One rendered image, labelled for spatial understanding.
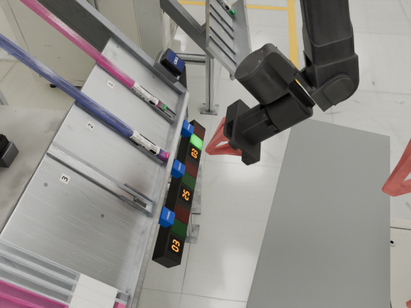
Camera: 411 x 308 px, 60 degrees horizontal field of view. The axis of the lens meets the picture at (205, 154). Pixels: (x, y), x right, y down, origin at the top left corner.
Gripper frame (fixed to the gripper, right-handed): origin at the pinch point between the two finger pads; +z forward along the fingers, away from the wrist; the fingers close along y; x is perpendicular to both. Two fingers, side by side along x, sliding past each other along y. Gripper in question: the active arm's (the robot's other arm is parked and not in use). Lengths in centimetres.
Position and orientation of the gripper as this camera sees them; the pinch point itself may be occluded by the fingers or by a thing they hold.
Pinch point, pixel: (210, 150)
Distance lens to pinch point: 65.6
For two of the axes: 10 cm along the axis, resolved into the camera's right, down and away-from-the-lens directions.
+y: -1.4, 7.5, -6.4
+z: -7.0, 3.8, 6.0
